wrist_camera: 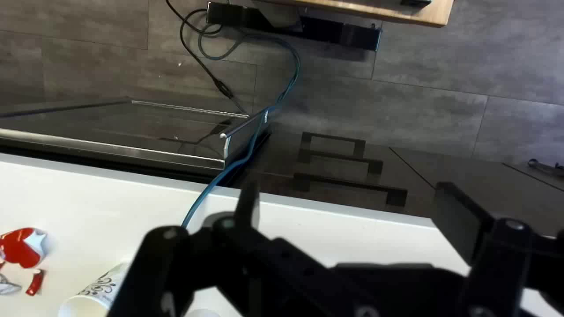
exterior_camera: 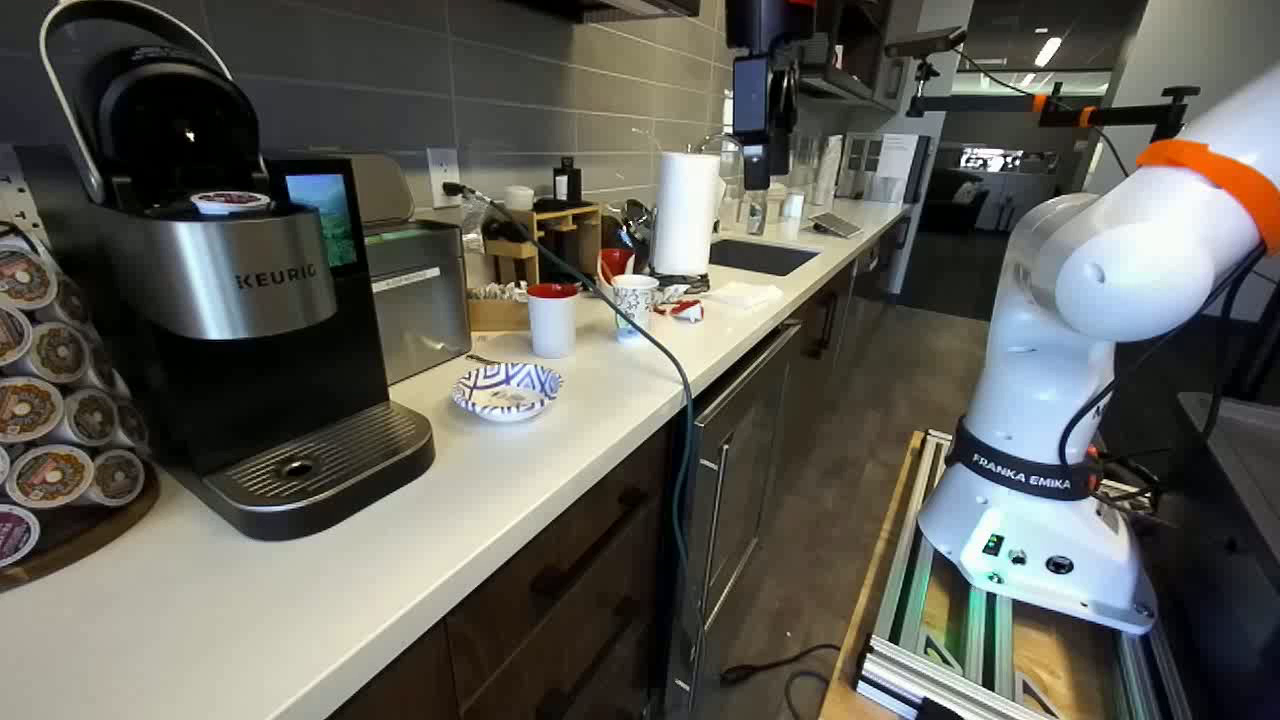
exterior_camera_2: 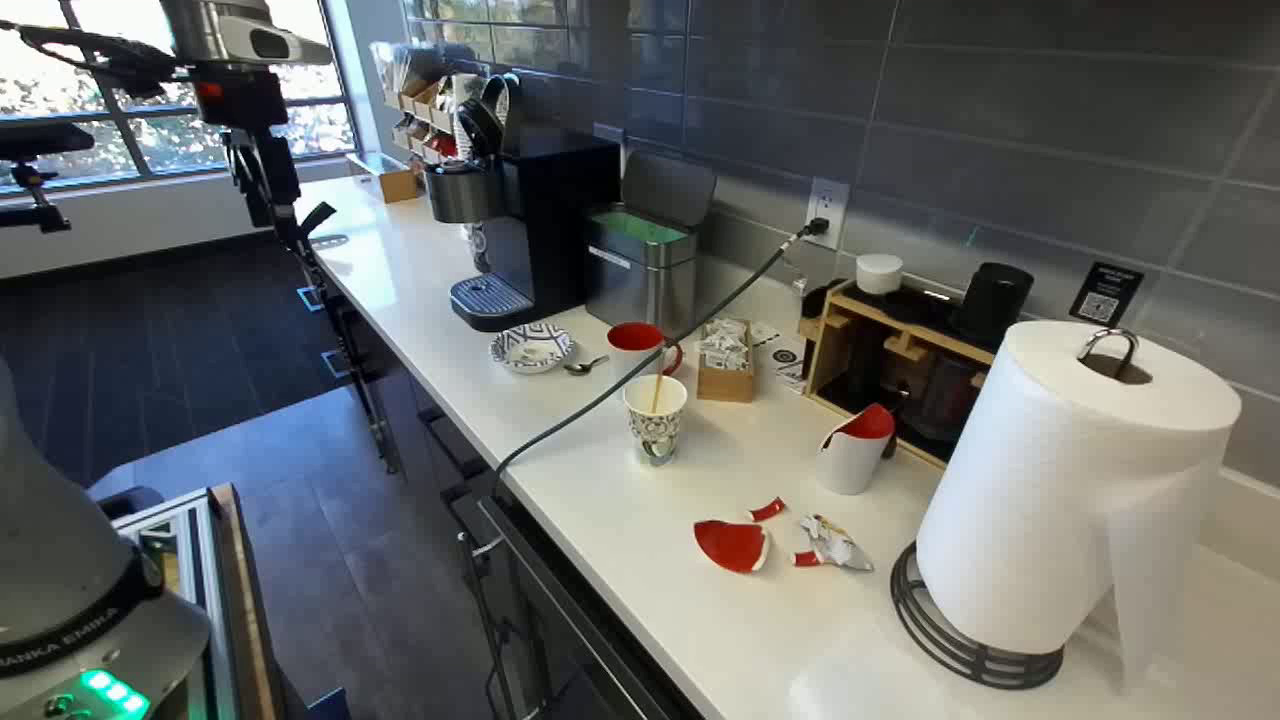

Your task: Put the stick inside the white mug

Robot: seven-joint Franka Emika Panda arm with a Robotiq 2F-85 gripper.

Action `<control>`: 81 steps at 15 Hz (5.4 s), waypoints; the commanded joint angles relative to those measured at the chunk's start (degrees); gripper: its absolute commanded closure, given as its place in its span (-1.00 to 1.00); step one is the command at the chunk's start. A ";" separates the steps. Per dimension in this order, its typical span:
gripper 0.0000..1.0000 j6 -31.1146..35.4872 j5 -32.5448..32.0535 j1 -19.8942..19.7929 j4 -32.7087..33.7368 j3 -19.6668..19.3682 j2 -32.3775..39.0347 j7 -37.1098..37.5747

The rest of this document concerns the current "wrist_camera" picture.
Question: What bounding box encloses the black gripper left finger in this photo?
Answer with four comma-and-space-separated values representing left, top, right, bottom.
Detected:
107, 174, 336, 317

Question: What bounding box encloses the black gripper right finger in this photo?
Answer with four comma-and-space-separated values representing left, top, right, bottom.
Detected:
435, 181, 564, 317

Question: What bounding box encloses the red and white figurine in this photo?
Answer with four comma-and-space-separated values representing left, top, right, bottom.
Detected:
0, 225, 56, 297

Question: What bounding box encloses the black power strip bar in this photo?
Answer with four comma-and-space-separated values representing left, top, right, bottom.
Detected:
206, 0, 380, 52

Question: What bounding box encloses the crumpled silver foil packet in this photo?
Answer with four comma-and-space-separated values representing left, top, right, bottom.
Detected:
0, 272, 24, 297

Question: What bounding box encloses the light wooden board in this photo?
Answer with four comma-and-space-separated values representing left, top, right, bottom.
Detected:
274, 0, 456, 27

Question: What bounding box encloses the silver metal rail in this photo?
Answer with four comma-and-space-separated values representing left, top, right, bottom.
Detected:
218, 107, 273, 160

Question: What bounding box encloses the blue cable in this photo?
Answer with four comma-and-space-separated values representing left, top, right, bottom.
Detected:
179, 33, 301, 230

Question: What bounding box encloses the thin black cable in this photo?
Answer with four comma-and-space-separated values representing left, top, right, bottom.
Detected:
163, 0, 250, 114

